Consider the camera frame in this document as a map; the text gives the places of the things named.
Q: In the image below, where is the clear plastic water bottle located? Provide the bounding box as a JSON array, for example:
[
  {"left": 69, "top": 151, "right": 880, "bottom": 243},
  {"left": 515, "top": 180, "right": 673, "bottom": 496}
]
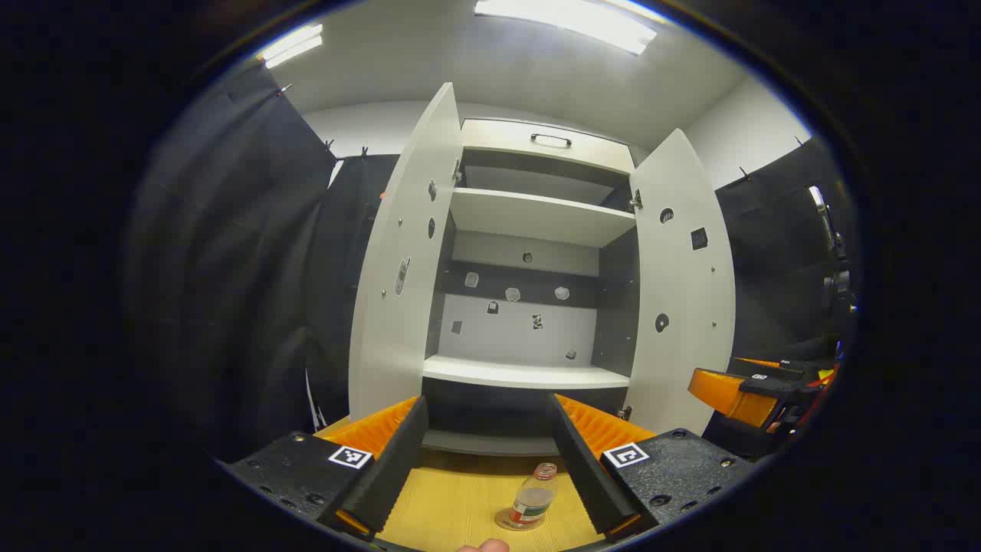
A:
[{"left": 510, "top": 462, "right": 558, "bottom": 531}]

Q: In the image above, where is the dark metal stand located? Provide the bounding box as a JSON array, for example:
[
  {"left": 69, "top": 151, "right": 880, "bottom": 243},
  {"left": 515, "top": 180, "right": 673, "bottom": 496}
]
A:
[{"left": 809, "top": 184, "right": 855, "bottom": 361}]

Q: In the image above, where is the white cabinet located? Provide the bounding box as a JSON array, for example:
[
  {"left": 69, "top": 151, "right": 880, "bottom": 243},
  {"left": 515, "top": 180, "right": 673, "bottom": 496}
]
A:
[{"left": 349, "top": 82, "right": 737, "bottom": 457}]

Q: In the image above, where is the ceiling light panel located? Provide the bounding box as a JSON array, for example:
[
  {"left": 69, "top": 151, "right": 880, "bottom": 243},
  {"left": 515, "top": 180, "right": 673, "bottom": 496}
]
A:
[
  {"left": 257, "top": 23, "right": 324, "bottom": 70},
  {"left": 474, "top": 0, "right": 658, "bottom": 56}
]

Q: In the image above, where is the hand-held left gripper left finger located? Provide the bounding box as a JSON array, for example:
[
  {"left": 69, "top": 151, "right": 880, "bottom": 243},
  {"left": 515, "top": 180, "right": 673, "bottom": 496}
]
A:
[{"left": 217, "top": 396, "right": 430, "bottom": 542}]

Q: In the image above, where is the white cabinet door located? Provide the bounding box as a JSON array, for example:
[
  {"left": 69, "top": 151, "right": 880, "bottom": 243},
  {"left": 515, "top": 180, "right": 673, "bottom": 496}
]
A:
[
  {"left": 628, "top": 128, "right": 737, "bottom": 435},
  {"left": 349, "top": 82, "right": 464, "bottom": 422}
]

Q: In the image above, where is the white cabinet drawer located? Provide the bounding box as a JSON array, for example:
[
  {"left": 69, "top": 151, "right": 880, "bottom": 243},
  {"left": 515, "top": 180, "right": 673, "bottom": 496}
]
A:
[{"left": 460, "top": 117, "right": 637, "bottom": 176}]

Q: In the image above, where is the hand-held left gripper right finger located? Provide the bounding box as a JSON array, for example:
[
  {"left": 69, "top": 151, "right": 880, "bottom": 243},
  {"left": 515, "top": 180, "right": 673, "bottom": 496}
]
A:
[{"left": 550, "top": 393, "right": 760, "bottom": 544}]

